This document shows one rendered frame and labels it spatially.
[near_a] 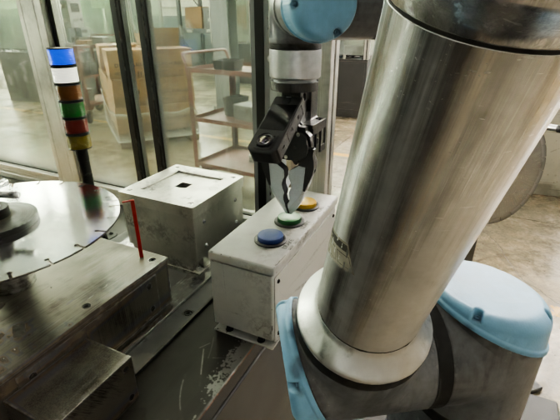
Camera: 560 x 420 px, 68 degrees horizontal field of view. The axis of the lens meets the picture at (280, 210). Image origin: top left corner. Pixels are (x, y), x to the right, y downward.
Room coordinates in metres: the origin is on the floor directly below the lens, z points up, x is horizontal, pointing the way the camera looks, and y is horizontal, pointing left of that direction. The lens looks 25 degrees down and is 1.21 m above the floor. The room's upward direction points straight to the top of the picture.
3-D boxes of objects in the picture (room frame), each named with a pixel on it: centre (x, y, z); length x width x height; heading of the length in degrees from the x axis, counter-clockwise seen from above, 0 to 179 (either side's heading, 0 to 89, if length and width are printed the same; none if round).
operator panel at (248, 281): (0.63, 0.00, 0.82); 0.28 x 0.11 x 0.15; 154
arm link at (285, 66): (0.63, -0.02, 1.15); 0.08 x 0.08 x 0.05
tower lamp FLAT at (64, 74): (0.81, 0.41, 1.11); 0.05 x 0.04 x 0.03; 64
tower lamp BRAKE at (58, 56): (0.81, 0.41, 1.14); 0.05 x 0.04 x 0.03; 64
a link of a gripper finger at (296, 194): (0.63, -0.04, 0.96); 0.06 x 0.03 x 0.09; 154
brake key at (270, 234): (0.56, 0.01, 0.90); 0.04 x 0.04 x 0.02
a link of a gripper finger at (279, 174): (0.64, -0.01, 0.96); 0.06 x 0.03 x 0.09; 154
